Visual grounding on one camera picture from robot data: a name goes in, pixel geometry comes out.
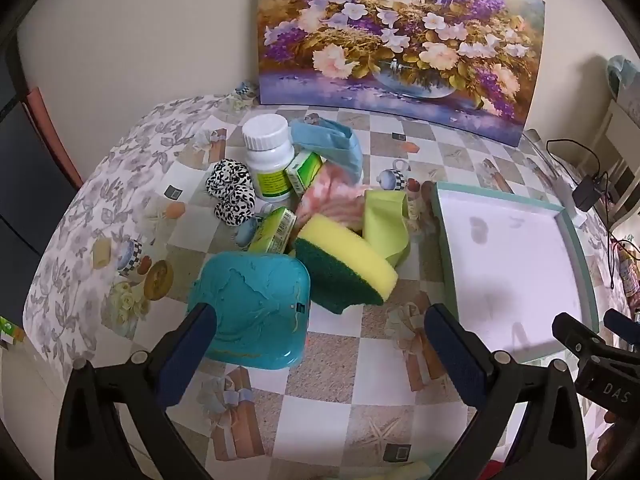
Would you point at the white pill bottle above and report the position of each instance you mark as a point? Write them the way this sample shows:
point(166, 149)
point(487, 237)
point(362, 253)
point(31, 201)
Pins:
point(267, 165)

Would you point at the white furniture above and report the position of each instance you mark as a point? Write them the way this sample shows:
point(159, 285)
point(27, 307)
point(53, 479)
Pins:
point(617, 125)

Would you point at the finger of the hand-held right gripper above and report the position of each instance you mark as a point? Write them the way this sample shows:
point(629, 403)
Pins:
point(622, 327)
point(575, 335)

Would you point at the floral painting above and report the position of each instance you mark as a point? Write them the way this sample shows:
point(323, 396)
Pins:
point(400, 35)

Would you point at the checkered printed tablecloth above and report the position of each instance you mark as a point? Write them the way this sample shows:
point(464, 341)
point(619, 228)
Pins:
point(340, 390)

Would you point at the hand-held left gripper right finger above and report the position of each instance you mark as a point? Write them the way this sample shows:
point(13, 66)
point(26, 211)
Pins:
point(460, 357)

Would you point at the person's right hand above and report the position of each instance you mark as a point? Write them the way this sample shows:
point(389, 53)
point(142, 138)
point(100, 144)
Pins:
point(607, 445)

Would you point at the small green box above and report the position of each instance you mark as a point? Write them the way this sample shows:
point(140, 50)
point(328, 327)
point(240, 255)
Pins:
point(305, 170)
point(272, 230)

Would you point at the pink patterned cloth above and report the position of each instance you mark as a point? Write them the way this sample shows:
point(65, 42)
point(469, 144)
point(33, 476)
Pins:
point(330, 200)

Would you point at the white tray with teal rim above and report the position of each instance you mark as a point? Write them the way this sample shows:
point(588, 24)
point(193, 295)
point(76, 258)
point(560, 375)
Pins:
point(510, 270)

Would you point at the leopard print scrunchie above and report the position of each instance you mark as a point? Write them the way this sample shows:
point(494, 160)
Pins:
point(227, 180)

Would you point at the black power adapter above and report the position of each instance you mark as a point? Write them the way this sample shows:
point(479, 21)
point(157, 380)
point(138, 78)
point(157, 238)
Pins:
point(589, 192)

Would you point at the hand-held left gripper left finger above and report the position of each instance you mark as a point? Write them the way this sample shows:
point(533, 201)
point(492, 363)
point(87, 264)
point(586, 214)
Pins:
point(190, 347)

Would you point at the small green packet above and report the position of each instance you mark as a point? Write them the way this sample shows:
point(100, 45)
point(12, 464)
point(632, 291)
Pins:
point(10, 332)

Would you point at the dark cabinet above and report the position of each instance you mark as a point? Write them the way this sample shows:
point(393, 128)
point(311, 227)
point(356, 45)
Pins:
point(25, 200)

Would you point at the light blue cloth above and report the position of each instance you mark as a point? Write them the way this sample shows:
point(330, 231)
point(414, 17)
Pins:
point(340, 145)

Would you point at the yellow and green sponge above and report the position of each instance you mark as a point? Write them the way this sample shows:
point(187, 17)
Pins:
point(340, 245)

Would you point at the green cloth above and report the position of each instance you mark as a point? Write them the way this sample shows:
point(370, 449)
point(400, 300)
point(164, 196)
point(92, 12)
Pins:
point(382, 225)

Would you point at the teal plastic container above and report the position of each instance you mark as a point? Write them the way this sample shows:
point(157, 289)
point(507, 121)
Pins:
point(250, 305)

